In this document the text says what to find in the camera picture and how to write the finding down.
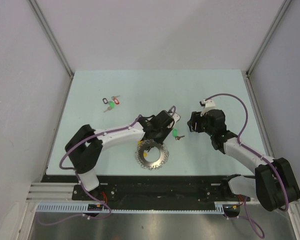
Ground key with green tag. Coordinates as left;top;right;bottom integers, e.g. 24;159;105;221
172;128;185;141

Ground metal disc with keyrings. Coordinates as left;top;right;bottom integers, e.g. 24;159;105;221
135;140;170;170

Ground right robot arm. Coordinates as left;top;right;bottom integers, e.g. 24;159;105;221
187;109;300;212

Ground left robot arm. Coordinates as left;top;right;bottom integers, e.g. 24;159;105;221
59;106;181;200

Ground key with light-green tag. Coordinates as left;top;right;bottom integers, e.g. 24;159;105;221
103;101;115;113

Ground key with red tag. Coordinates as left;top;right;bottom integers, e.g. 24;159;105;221
111;95;120;105

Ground front aluminium crossbar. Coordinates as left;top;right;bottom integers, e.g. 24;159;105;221
26;182;300;205

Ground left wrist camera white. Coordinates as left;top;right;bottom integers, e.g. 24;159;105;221
168;110;181;124

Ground right aluminium side rail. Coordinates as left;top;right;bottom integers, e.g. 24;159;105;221
241;71;280;159

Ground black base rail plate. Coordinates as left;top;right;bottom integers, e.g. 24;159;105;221
41;174;258;210

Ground white slotted cable duct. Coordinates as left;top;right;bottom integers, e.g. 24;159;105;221
35;202;240;215

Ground right aluminium frame post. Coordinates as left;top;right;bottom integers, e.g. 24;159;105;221
245;0;294;78

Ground aluminium frame post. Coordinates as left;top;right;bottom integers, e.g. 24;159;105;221
245;0;294;78
26;0;74;80

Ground left aluminium frame post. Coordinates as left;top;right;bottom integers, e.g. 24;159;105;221
26;0;74;80

